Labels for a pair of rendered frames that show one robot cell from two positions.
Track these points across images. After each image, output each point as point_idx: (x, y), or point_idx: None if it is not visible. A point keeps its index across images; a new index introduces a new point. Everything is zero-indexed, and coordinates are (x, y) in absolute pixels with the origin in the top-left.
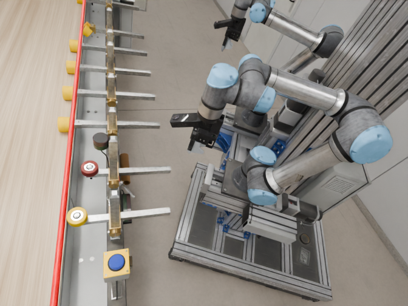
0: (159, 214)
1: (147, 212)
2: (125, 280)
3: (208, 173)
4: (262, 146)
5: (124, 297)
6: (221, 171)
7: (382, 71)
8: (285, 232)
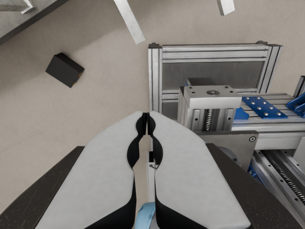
0: (127, 26)
1: (120, 1)
2: (45, 8)
3: (215, 101)
4: (292, 201)
5: (28, 16)
6: (226, 121)
7: None
8: (154, 201)
